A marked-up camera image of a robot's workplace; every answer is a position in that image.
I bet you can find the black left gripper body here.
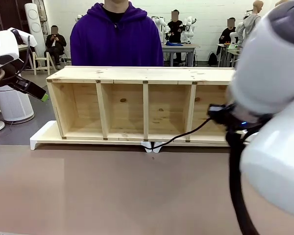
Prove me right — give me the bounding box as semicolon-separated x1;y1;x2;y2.
0;61;23;88

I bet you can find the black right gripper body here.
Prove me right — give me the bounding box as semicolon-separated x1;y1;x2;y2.
207;103;263;131

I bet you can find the white cylindrical air purifier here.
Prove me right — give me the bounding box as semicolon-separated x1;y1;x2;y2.
0;84;35;123

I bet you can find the wooden folding stool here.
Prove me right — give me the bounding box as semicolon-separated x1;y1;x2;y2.
32;51;57;76

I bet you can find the seated person in black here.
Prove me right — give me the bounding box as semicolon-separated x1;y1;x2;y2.
216;17;237;56
44;24;68;70

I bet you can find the tall white tower air conditioner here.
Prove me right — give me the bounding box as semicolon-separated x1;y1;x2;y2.
24;2;46;58

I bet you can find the black backpack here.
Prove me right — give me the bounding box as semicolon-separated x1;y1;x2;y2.
208;51;219;67

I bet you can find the white plastic shelf foot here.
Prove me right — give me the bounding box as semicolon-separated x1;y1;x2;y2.
141;141;153;154
152;141;168;154

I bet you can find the seated person in black top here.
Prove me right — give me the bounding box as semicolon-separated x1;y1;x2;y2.
216;17;237;56

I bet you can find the grey table with blue cloth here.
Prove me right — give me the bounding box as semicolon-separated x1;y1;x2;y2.
161;43;199;68

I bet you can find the mannequin in grey hoodie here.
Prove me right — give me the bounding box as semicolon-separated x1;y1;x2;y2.
237;0;262;48

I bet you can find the light wooden shelf unit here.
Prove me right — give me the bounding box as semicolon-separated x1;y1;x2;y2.
46;66;238;147

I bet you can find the person in purple hoodie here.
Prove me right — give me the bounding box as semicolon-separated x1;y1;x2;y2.
70;0;165;67

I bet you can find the standing person in black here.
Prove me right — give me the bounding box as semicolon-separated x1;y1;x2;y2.
166;9;185;66

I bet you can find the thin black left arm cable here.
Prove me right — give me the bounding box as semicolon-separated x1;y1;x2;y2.
0;35;31;84

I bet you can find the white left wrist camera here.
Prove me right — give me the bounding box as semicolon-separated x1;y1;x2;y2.
7;27;38;47

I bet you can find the black sleeved cable bundle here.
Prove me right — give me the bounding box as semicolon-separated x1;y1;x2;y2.
225;129;261;235

